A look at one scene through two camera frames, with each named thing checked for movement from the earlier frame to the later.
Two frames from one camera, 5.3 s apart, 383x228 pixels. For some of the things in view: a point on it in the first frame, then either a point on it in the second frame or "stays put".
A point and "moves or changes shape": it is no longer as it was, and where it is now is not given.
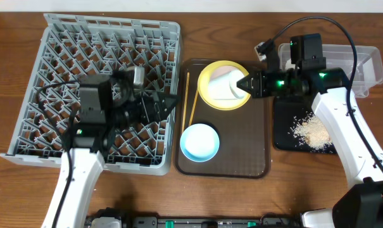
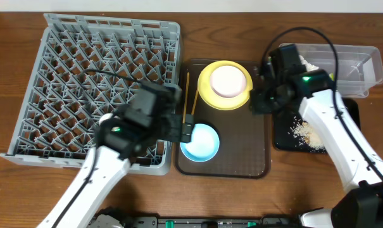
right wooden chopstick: (193, 107) stays put
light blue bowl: (199, 142) stays put
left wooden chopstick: (185, 100) stays put
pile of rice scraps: (311, 133) stays put
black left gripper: (147, 108) to (181, 127)
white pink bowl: (222, 84) moves or changes shape
